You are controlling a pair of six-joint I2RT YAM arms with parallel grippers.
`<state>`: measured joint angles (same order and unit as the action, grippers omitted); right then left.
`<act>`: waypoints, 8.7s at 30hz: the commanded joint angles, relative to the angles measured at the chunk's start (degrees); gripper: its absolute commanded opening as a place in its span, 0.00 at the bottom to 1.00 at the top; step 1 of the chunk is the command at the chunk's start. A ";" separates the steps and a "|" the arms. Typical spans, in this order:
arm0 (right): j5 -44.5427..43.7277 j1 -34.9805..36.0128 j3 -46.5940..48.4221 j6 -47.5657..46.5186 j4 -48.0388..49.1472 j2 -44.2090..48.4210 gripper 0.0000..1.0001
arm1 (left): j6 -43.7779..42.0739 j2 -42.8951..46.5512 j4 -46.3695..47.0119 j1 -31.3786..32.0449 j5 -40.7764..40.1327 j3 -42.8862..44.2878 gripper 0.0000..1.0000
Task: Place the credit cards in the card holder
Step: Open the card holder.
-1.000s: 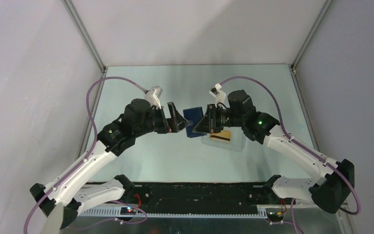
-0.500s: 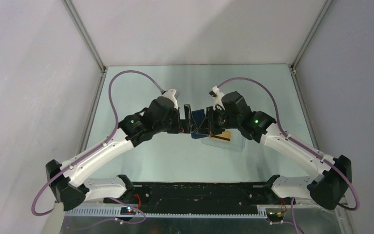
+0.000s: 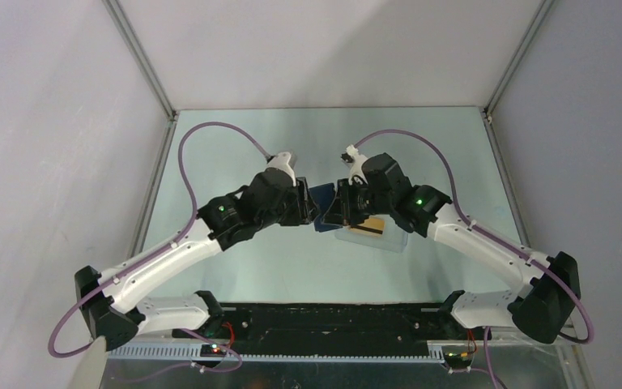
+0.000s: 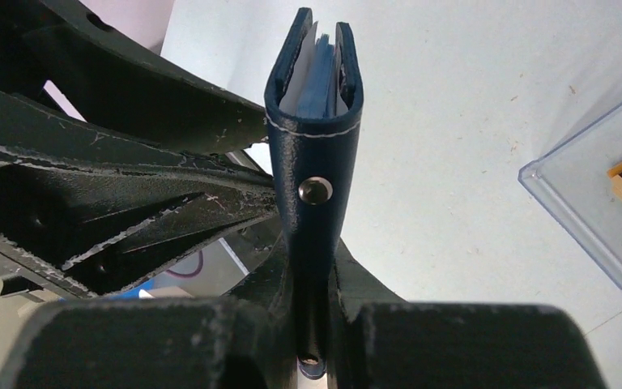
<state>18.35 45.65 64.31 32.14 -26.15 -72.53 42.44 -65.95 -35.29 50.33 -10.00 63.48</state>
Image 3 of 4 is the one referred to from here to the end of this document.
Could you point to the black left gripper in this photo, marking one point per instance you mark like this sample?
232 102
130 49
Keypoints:
304 208

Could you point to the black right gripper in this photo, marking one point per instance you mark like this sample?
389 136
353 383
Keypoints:
341 211

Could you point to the blue leather card holder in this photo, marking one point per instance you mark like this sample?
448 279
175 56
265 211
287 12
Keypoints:
323 196

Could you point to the gold card with black stripe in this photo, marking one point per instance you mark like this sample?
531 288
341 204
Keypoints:
373 226

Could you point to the clear plastic tray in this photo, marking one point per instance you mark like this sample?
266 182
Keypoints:
394 239

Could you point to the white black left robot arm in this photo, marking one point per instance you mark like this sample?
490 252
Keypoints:
115 303

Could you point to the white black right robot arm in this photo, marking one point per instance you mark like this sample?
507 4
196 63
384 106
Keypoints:
543 290

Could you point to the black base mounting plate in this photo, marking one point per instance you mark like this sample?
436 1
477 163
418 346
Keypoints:
332 329

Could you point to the left electronics board with leds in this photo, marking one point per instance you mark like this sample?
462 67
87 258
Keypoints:
212 350

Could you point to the electronics board with leds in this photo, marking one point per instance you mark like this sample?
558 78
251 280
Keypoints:
212 350
458 362

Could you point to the right electronics board with leds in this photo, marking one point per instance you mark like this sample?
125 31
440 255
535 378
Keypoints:
458 362

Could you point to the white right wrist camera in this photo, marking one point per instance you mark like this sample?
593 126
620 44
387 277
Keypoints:
354 160

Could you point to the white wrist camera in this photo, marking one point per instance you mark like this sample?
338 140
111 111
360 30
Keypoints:
354 160
284 161

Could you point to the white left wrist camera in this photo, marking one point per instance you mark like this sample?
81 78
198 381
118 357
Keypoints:
284 161

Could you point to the grey slotted cable duct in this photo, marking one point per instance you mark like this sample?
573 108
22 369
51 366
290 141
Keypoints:
197 352

